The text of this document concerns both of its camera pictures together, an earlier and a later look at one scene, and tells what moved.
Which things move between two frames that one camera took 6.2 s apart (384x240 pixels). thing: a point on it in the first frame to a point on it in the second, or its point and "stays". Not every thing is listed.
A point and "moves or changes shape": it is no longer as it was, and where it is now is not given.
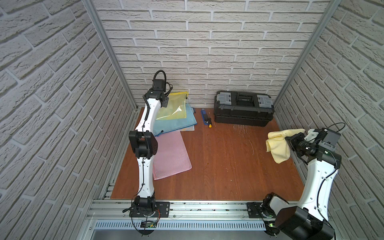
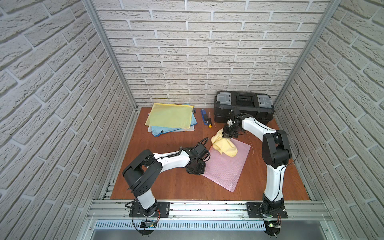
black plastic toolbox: [243, 108] stays
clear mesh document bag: [189, 129] stays
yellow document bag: [176, 108] to [170, 115]
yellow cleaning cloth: [277, 145] moves or changes shape
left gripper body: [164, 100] to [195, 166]
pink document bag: [171, 157] to [225, 170]
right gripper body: [300, 145] to [231, 132]
